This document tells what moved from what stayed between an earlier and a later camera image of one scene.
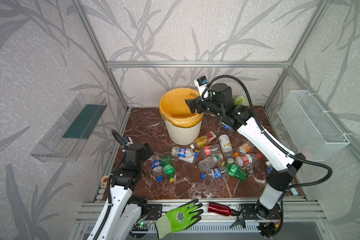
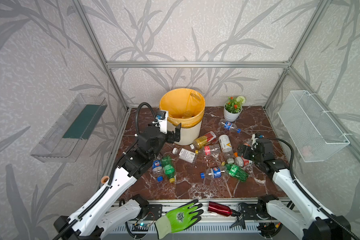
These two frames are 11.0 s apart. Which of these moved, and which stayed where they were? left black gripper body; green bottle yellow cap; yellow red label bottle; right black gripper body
Moved: left black gripper body; right black gripper body
Stayed: yellow red label bottle; green bottle yellow cap
